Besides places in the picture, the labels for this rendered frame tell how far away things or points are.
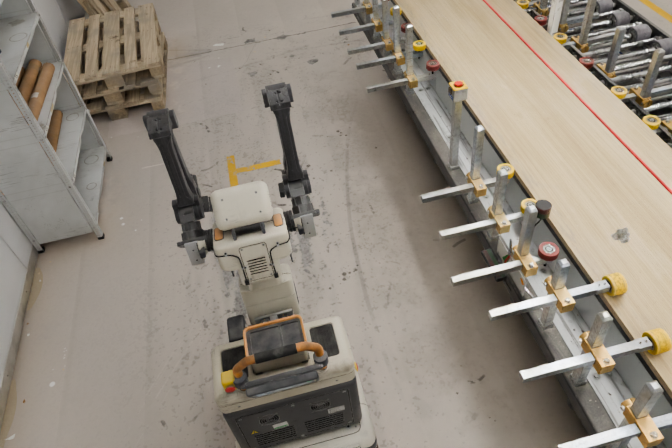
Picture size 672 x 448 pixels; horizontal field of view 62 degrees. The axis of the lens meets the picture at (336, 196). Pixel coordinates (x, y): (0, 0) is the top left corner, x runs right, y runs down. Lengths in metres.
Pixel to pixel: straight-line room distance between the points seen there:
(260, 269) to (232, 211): 0.27
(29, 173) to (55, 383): 1.24
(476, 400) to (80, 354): 2.21
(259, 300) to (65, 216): 1.98
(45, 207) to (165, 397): 1.50
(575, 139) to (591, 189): 0.35
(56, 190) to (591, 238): 3.05
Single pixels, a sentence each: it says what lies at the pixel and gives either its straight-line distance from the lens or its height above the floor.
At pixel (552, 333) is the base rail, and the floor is 0.70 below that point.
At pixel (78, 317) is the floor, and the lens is 3.80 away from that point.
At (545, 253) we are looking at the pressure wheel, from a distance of 2.42.
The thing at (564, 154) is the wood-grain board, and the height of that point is 0.90.
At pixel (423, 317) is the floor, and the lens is 3.26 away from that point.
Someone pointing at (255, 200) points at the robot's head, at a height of 1.35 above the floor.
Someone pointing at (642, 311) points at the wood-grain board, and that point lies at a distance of 2.36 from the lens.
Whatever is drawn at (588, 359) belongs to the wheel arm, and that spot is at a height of 0.96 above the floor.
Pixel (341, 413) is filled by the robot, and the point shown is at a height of 0.45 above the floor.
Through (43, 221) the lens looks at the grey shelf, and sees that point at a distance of 4.10.
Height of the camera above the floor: 2.73
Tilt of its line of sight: 44 degrees down
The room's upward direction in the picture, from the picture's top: 8 degrees counter-clockwise
